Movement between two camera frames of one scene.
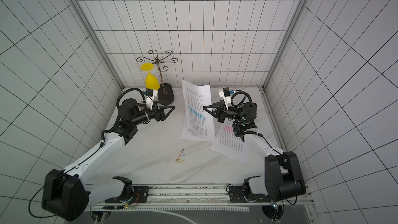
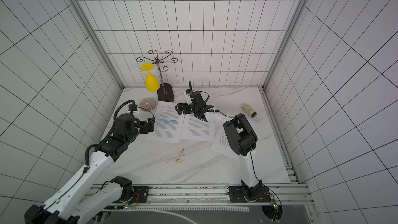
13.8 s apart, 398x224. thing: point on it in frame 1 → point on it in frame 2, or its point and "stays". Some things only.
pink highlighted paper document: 227,142 stays
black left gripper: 162,115 → 151,125
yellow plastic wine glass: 151,82 stays
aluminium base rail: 194,196 stays
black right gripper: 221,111 → 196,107
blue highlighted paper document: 198,123 → 168,124
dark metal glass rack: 165,92 stays
